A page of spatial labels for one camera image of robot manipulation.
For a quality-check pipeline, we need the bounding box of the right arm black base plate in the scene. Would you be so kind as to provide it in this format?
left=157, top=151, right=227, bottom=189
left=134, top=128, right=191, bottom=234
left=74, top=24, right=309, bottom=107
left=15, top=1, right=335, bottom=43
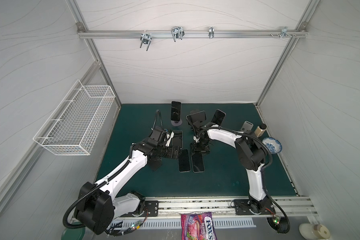
left=231, top=198, right=276, bottom=216

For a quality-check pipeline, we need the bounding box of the metal hook clamp right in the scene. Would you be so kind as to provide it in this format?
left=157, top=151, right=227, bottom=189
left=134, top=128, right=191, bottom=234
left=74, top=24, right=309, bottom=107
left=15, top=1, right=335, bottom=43
left=270, top=27, right=297, bottom=39

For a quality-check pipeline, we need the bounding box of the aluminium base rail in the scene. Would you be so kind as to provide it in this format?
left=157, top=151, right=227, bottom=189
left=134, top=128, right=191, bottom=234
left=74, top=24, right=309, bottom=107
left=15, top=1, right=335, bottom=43
left=146, top=196, right=319, bottom=219

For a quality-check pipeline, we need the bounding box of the metal hook clamp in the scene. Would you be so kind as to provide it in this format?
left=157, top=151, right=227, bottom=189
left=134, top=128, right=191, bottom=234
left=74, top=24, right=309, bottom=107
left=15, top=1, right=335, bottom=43
left=270, top=27, right=297, bottom=39
left=140, top=33, right=152, bottom=51
left=171, top=26, right=185, bottom=42

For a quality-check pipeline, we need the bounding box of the metal hook clamp middle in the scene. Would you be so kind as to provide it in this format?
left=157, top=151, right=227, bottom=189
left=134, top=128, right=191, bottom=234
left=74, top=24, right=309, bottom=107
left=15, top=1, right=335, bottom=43
left=171, top=26, right=185, bottom=42

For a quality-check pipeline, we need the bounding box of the white cup at corner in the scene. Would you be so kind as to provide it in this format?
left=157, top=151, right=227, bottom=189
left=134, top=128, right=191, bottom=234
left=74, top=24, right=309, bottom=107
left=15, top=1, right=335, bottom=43
left=299, top=223, right=331, bottom=240

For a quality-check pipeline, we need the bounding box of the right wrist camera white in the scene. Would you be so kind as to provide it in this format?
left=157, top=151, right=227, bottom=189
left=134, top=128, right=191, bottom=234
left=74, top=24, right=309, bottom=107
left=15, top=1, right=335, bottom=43
left=193, top=136, right=200, bottom=143

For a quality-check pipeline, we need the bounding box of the blue white ceramic bowl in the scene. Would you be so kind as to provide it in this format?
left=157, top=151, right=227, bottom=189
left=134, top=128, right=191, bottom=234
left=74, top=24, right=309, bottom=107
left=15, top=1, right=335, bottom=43
left=262, top=137, right=283, bottom=154

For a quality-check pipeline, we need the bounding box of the metal ring hook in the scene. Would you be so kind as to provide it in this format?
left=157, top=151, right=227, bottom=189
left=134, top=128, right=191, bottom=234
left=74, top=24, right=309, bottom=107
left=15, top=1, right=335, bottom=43
left=209, top=27, right=215, bottom=39

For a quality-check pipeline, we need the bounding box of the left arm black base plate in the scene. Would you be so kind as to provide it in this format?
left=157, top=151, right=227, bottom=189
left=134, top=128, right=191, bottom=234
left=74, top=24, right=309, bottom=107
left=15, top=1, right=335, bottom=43
left=137, top=201, right=159, bottom=217

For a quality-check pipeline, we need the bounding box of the small beige bottle black cap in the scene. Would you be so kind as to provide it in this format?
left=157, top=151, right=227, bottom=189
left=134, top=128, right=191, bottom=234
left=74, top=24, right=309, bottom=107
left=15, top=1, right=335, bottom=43
left=254, top=123, right=267, bottom=138

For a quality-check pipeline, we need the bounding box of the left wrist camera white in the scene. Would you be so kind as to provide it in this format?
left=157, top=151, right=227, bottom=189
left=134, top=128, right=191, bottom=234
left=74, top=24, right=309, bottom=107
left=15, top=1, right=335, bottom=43
left=165, top=132, right=174, bottom=147

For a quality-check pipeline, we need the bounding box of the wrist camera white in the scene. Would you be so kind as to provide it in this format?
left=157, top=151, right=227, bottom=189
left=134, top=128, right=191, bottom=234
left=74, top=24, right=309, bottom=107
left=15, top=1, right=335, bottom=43
left=165, top=132, right=174, bottom=147
left=193, top=136, right=200, bottom=143

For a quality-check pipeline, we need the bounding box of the metal hook clamp left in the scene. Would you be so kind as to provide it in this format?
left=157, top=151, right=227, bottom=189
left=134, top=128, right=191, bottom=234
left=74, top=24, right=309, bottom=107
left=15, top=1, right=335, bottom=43
left=140, top=33, right=152, bottom=51

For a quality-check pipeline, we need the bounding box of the aluminium top crossbar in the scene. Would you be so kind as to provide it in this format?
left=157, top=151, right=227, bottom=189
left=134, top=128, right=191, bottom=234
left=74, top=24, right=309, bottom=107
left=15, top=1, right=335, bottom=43
left=78, top=29, right=309, bottom=39

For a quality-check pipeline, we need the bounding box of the phone silver edge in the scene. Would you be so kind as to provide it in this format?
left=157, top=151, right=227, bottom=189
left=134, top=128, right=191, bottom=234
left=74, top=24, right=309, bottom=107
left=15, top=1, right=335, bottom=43
left=172, top=130, right=183, bottom=149

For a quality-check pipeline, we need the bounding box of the back round grey stand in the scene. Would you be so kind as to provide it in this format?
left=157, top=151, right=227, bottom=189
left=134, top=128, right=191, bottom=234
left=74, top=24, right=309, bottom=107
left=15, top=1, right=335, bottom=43
left=171, top=120, right=183, bottom=127

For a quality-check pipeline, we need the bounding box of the white vented strip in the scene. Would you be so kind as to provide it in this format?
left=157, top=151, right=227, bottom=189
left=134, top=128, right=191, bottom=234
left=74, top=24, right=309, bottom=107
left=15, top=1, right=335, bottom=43
left=107, top=218, right=257, bottom=231

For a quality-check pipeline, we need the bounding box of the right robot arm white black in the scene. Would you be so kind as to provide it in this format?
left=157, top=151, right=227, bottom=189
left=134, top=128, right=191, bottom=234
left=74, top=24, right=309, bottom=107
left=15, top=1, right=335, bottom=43
left=190, top=125, right=272, bottom=215

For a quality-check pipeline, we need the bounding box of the centre landscape black phone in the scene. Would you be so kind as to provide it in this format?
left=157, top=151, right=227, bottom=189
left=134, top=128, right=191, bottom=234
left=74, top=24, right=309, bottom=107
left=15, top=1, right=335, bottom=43
left=186, top=111, right=207, bottom=127

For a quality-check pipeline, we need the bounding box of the white wire basket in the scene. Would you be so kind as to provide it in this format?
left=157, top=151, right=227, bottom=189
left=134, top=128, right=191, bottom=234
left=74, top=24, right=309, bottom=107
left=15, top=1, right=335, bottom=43
left=33, top=80, right=116, bottom=156

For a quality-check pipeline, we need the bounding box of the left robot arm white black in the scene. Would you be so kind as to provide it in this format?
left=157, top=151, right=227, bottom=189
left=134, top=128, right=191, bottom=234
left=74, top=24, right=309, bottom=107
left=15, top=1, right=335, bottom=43
left=63, top=127, right=180, bottom=235

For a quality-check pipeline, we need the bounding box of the green round lid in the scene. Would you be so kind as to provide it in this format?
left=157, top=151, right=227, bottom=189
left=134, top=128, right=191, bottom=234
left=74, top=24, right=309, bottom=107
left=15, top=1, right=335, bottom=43
left=61, top=229, right=86, bottom=240

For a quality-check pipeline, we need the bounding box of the purple Fox's candy bag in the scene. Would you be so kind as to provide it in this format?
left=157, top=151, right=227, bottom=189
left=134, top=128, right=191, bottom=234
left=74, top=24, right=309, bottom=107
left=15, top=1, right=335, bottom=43
left=181, top=212, right=218, bottom=240

